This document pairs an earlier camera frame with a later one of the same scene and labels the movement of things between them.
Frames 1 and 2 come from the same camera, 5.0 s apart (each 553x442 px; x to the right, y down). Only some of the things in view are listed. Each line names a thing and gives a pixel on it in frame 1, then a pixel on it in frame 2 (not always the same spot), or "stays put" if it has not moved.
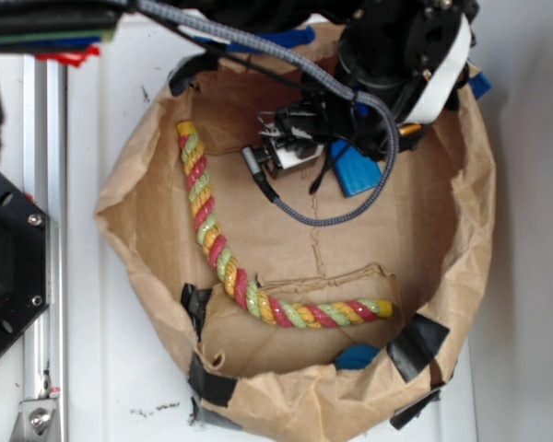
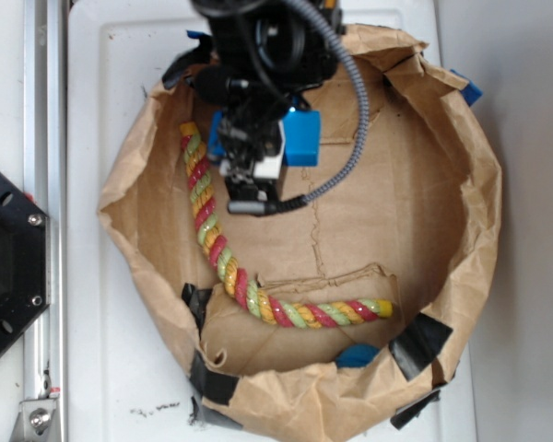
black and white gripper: [411, 55] -> [266, 55]
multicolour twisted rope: [282, 312] stays put
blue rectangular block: [354, 171] -> [301, 136]
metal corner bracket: [36, 422] stays put
